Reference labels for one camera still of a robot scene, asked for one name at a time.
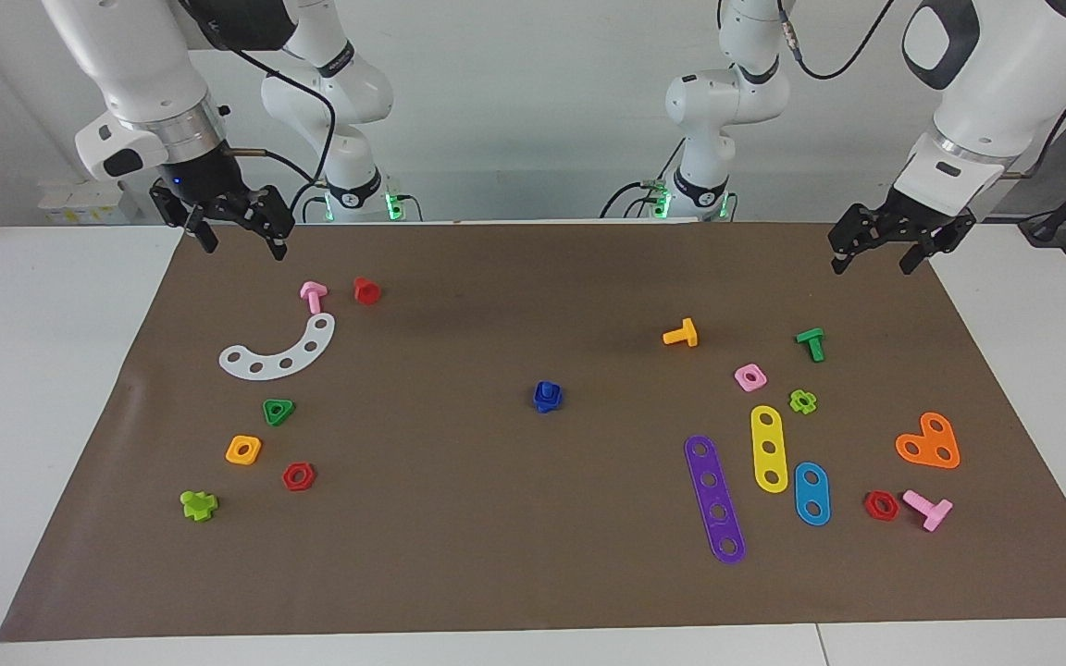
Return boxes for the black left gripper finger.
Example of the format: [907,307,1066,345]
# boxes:
[830,233,866,276]
[899,237,940,276]

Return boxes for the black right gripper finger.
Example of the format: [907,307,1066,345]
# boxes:
[183,209,218,254]
[258,220,293,261]

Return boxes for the white cardboard box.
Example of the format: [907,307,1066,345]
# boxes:
[38,180,141,226]

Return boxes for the white curved five-hole plate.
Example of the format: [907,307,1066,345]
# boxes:
[218,313,337,381]

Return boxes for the orange three-hole corner plate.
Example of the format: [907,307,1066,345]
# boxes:
[895,412,961,470]

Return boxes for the yellow three-hole plate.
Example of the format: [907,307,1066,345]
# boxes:
[750,405,789,494]

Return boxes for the blue two-hole plate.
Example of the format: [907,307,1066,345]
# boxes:
[794,462,832,527]

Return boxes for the purple four-hole plate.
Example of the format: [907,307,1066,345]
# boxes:
[684,435,747,565]

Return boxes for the brown table mat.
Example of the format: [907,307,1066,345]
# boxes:
[0,220,1066,642]

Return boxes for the black base cable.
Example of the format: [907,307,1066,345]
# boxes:
[288,180,327,224]
[600,179,675,220]

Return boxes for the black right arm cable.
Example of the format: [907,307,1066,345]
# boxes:
[181,0,338,216]

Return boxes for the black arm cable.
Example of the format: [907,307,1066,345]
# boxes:
[778,0,1066,179]
[181,0,338,216]

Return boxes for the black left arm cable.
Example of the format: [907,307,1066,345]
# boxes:
[778,0,1066,179]

